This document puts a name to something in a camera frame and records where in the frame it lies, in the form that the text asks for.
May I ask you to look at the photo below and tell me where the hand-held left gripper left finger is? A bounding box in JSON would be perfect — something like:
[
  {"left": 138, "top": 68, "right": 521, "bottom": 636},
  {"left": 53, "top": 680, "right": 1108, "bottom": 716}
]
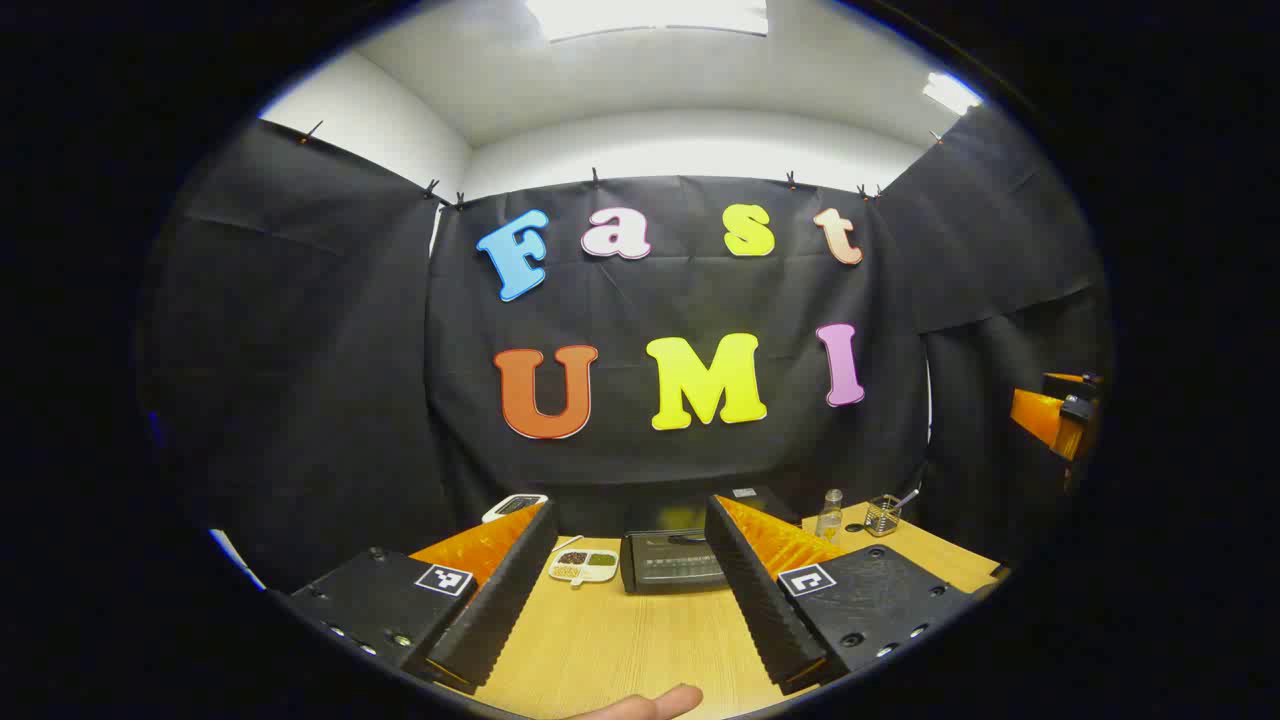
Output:
[{"left": 288, "top": 500, "right": 560, "bottom": 696}]

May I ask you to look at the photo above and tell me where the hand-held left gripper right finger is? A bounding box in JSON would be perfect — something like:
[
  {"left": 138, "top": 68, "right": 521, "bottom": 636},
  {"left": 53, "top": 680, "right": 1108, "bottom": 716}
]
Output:
[{"left": 705, "top": 494, "right": 977, "bottom": 696}]

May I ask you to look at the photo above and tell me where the black electric oven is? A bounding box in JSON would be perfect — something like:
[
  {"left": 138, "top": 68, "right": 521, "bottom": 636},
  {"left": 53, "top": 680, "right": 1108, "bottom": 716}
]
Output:
[{"left": 618, "top": 486, "right": 803, "bottom": 597}]

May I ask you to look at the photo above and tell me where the white divided dish of grains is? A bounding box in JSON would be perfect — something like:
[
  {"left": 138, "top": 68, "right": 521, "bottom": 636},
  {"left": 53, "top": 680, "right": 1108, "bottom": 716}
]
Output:
[{"left": 548, "top": 547, "right": 621, "bottom": 588}]

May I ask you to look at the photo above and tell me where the white toaster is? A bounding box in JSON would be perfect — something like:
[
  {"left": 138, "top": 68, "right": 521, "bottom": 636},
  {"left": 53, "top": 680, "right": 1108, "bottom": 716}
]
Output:
[{"left": 482, "top": 493, "right": 549, "bottom": 525}]

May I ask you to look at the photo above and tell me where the black backdrop cloth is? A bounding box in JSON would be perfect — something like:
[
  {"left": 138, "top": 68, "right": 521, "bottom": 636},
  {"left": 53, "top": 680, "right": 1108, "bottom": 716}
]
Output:
[{"left": 140, "top": 105, "right": 1116, "bottom": 593}]

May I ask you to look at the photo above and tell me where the ceiling light panel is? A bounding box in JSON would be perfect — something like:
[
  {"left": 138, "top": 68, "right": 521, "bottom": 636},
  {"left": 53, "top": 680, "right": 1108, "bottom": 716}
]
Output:
[
  {"left": 922, "top": 72, "right": 983, "bottom": 116},
  {"left": 525, "top": 0, "right": 771, "bottom": 43}
]

